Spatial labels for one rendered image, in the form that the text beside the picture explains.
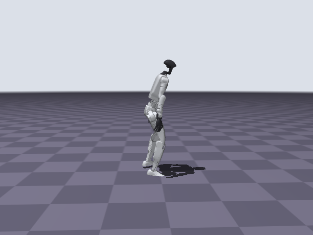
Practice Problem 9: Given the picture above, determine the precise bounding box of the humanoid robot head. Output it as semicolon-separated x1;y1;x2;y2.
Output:
161;60;176;75

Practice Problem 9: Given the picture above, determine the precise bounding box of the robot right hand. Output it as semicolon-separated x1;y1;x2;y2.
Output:
154;114;163;132

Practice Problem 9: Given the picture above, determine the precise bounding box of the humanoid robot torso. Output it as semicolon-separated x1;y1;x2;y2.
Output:
144;74;168;117

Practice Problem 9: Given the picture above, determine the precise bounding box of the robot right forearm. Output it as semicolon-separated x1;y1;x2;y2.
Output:
156;95;166;118

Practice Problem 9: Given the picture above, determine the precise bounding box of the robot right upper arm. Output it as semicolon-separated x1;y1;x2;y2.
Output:
158;77;169;99

